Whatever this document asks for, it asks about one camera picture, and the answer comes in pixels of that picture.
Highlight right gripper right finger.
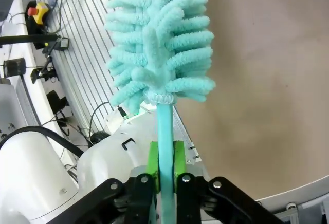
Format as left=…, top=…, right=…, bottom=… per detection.
left=172, top=140, right=283, bottom=224

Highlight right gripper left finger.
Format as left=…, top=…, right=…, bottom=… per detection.
left=74, top=141, right=161, bottom=224

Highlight teal microfibre duster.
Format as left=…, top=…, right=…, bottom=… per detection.
left=103, top=0, right=216, bottom=224

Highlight black cylindrical device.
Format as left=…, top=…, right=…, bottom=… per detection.
left=3, top=58, right=26, bottom=77

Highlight yellow red emergency stop button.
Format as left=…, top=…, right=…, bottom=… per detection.
left=27, top=1, right=50, bottom=33

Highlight white control cabinet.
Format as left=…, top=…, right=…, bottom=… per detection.
left=0, top=0, right=78, bottom=158

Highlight black plug with thin cable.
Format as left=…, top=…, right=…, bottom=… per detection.
left=88, top=101, right=128, bottom=142

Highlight black thick hose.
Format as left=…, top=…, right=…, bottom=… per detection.
left=0, top=125, right=84, bottom=158

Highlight black clamp bracket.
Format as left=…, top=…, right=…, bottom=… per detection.
left=30, top=66, right=57, bottom=83

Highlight black sleeved cable bundle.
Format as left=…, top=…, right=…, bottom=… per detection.
left=0, top=33, right=60, bottom=46

